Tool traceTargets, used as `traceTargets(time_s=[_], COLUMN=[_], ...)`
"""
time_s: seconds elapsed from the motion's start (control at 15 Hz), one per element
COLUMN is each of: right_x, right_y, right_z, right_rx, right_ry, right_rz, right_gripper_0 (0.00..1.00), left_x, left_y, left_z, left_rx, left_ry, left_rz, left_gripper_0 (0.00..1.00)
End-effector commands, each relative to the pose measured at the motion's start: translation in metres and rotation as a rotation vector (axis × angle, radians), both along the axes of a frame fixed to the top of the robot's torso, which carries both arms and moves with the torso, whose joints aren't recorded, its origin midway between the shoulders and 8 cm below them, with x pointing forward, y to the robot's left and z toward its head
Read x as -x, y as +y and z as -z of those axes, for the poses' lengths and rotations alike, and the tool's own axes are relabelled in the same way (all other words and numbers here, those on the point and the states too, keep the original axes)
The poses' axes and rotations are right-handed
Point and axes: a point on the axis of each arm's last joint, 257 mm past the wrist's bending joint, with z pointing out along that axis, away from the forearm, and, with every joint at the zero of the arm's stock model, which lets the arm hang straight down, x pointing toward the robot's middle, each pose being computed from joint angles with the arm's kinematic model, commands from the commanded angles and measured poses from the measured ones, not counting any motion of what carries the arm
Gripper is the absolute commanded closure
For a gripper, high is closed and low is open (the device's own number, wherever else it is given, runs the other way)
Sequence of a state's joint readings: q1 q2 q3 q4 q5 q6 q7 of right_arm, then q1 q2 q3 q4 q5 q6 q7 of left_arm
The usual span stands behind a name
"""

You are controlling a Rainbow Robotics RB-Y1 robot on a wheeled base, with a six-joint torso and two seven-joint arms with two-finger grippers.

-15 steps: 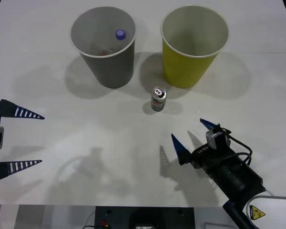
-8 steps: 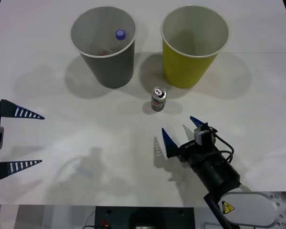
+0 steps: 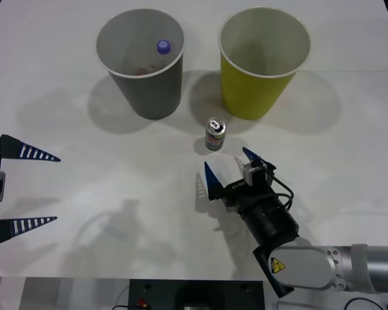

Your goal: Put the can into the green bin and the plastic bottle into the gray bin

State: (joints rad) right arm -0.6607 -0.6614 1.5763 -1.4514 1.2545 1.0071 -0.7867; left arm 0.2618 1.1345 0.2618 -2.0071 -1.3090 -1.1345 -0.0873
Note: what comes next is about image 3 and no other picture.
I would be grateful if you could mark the yellow-green plastic waste bin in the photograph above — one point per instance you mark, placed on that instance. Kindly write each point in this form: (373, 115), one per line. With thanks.
(252, 97)

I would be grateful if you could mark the plastic bottle with purple cap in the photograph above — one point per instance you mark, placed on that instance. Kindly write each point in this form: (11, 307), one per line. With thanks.
(163, 47)

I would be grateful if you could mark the grey plastic waste bin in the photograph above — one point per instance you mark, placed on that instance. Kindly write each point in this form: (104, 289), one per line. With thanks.
(155, 93)

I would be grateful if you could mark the black robot torso base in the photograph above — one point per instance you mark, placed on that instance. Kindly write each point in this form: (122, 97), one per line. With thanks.
(168, 295)

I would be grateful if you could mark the small green drink can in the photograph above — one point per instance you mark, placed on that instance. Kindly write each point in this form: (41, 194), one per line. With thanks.
(215, 139)

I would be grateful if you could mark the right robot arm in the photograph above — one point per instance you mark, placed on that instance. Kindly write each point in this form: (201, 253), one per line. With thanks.
(271, 223)

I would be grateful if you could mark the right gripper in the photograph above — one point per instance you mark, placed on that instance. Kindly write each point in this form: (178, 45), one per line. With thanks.
(237, 193)

